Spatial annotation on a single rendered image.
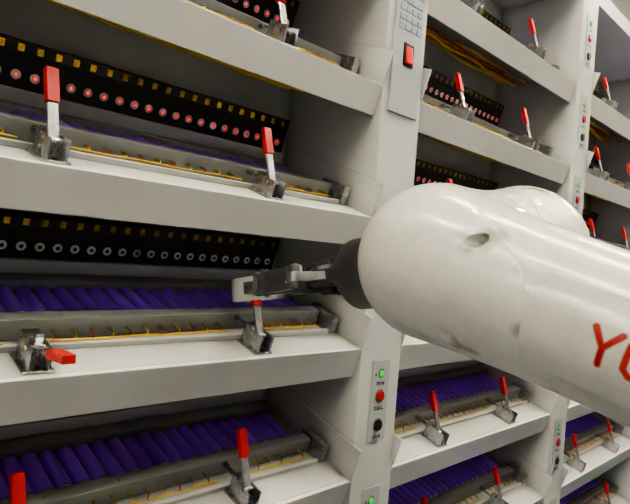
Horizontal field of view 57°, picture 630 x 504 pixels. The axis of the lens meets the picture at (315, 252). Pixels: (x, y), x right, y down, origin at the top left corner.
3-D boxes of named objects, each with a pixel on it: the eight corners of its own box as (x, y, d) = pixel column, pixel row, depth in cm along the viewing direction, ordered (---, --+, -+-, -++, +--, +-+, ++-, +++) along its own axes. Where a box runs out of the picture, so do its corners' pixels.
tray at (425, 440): (543, 431, 134) (566, 378, 131) (381, 492, 91) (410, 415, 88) (470, 385, 148) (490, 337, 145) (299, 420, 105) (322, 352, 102)
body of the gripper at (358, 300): (361, 307, 56) (294, 313, 62) (412, 306, 62) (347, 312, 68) (356, 230, 57) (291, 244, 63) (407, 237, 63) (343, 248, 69)
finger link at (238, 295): (272, 298, 70) (268, 298, 70) (236, 302, 75) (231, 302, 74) (271, 273, 70) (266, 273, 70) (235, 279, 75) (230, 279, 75)
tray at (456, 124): (563, 184, 135) (586, 126, 132) (410, 129, 92) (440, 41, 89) (488, 162, 148) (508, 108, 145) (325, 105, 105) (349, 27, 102)
